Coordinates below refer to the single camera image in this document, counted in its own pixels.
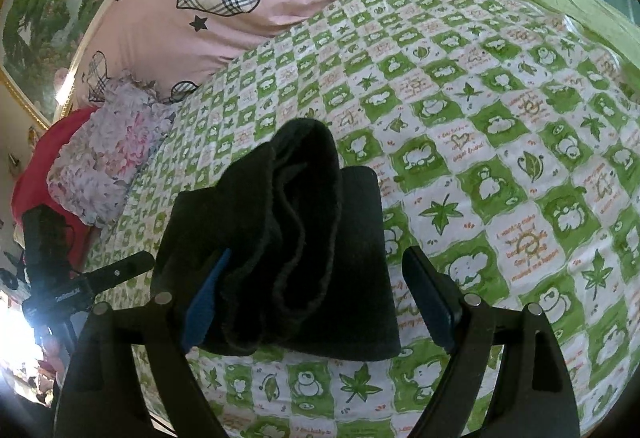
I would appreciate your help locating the red pillow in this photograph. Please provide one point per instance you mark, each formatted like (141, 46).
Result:
(40, 168)

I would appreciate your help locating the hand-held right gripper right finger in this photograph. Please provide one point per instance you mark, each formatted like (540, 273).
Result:
(435, 303)

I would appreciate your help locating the gold framed landscape painting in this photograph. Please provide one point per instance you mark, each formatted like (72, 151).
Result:
(55, 18)

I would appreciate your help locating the light green cloth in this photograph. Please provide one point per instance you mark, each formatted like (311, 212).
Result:
(565, 3)

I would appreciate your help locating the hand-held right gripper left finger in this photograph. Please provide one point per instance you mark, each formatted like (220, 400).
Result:
(202, 313)

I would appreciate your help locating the green checkered bed sheet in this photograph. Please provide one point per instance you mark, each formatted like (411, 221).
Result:
(500, 168)

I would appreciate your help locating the black pants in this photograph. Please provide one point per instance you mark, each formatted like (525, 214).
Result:
(310, 243)

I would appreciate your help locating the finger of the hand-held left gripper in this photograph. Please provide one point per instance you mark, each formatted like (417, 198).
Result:
(120, 270)

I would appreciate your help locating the floral pillow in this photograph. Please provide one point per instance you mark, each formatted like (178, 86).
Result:
(105, 158)

